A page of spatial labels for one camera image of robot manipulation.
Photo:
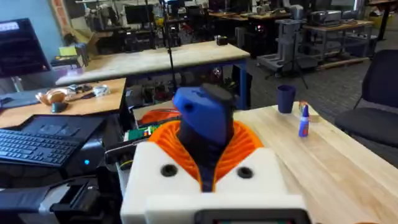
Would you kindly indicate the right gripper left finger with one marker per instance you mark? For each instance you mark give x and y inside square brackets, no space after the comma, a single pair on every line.
[146,174]

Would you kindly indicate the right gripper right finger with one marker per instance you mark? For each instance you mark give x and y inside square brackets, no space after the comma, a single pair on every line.
[261,177]

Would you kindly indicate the blue electric screwdriver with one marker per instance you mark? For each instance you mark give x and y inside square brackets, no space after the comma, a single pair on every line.
[202,115]

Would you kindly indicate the green board with blocks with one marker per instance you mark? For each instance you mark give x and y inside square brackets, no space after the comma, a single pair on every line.
[138,133]

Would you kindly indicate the orange tub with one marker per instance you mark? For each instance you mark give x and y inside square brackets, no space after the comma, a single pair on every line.
[158,115]

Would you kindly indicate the black computer box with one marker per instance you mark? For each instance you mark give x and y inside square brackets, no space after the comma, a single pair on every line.
[87,158]

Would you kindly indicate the blue glue bottle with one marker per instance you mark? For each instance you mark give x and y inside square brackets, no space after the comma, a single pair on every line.
[304,126]

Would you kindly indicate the small colourful box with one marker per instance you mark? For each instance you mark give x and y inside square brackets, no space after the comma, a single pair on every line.
[312,116]

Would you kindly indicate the dark blue cup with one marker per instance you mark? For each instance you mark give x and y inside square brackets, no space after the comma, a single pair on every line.
[286,99]

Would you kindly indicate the wooden desk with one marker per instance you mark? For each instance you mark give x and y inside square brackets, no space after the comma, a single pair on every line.
[87,104]

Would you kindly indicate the black laptop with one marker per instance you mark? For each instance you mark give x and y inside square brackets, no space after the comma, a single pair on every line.
[62,126]

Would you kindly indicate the black computer mouse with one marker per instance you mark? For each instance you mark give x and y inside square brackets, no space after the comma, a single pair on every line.
[59,107]

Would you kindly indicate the black keyboard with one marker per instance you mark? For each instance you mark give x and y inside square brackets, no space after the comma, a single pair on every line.
[34,147]

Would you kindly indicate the brown headphones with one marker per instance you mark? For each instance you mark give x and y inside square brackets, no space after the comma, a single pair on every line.
[53,97]

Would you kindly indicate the black tripod stand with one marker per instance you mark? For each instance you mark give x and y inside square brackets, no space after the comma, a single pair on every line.
[170,53]

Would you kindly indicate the grey machine stand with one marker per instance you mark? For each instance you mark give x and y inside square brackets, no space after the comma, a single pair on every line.
[286,46]

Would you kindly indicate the black office chair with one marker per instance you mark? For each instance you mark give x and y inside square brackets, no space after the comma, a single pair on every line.
[376,93]

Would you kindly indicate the wooden table with metal legs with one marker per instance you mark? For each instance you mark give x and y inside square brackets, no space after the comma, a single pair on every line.
[339,28]

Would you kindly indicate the black monitor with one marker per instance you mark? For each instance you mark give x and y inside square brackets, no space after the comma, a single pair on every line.
[18,46]

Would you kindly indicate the workbench with blue frame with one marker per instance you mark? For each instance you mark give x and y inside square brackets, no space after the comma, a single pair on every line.
[149,60]

